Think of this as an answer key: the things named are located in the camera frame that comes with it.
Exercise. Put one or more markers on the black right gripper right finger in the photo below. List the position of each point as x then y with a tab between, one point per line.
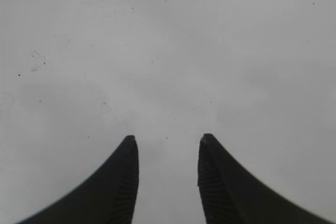
231	194

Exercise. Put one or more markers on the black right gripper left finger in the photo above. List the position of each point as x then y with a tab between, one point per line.
107	196

